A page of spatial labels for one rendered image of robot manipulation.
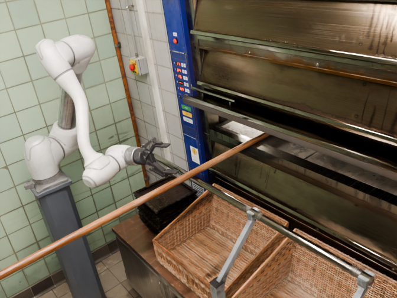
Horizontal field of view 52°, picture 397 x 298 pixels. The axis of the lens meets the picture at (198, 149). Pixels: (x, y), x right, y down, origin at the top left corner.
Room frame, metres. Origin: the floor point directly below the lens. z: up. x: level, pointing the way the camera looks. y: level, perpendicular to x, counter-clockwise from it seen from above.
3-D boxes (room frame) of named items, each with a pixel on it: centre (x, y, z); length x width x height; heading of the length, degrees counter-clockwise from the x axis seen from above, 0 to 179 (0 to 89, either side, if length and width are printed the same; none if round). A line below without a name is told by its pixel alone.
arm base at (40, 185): (2.04, 0.89, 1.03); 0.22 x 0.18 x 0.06; 123
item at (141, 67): (2.54, 0.30, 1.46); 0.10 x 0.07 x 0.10; 35
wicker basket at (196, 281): (1.66, -0.04, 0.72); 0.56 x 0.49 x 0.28; 36
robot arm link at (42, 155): (2.06, 0.87, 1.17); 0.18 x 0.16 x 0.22; 150
